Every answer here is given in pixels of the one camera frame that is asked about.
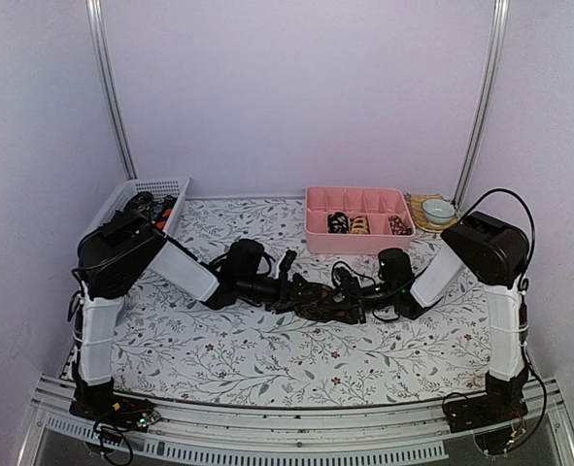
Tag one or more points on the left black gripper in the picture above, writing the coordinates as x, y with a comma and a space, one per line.
293, 297

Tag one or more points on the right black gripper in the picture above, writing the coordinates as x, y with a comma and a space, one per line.
353, 302

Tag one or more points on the pink divided organizer box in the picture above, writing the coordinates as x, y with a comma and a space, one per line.
378, 204

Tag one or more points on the brown green patterned tie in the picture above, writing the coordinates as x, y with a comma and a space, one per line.
318, 311

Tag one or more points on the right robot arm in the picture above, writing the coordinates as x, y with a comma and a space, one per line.
498, 254

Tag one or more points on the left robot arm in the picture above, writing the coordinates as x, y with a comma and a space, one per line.
113, 257

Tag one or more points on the pile of dark ties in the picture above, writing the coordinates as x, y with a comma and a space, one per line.
156, 211

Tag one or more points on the yellow patterned rolled tie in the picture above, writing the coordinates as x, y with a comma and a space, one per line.
359, 225

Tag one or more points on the black white rolled tie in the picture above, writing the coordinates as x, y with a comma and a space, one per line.
338, 223

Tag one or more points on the dark red rolled tie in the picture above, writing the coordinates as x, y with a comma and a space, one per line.
398, 227

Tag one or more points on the light blue ceramic bowl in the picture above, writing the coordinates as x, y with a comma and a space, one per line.
438, 211

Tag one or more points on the white plastic mesh basket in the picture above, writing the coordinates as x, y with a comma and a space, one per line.
158, 188

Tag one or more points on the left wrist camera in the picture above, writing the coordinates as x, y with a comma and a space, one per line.
285, 264

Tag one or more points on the front aluminium rail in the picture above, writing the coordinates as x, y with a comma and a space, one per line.
190, 433

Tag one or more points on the right aluminium frame post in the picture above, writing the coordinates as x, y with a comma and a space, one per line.
493, 57

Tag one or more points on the aluminium frame post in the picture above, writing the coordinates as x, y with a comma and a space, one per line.
97, 30
493, 57

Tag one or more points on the left aluminium frame post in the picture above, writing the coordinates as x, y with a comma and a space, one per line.
97, 30

